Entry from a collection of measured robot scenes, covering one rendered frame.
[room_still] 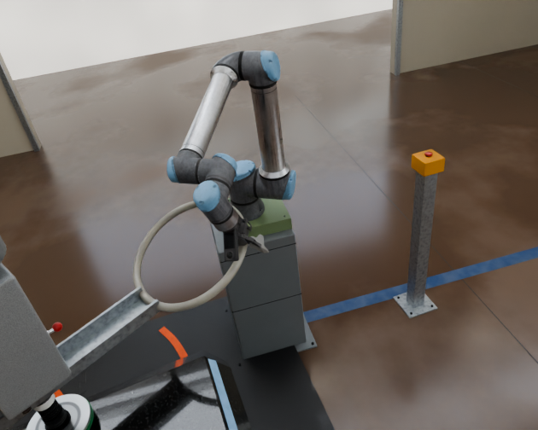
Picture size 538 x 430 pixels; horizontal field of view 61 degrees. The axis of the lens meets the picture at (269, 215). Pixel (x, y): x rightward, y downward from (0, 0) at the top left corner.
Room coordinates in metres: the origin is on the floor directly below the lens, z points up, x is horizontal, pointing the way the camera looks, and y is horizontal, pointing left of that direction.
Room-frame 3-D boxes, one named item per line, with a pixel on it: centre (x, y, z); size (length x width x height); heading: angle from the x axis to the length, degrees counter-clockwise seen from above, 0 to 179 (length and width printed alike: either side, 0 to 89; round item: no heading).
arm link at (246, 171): (2.00, 0.10, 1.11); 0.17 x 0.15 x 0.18; 70
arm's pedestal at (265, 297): (2.01, 0.11, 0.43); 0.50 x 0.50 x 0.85; 10
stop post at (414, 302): (2.03, -0.85, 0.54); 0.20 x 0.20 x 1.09; 14
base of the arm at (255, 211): (2.00, 0.11, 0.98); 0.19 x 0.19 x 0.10
